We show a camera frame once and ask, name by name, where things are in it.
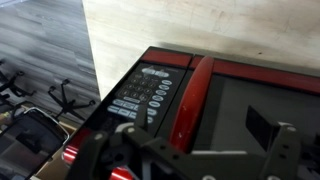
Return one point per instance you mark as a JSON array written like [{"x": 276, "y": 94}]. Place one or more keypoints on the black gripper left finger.
[{"x": 100, "y": 153}]

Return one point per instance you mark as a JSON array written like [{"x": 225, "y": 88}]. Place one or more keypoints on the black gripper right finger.
[{"x": 281, "y": 150}]

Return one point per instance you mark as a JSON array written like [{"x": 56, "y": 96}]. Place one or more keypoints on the black office chair star base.
[
  {"x": 13, "y": 87},
  {"x": 68, "y": 106}
]

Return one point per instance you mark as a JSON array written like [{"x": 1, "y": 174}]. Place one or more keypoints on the black object with chrome rim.
[{"x": 30, "y": 140}]

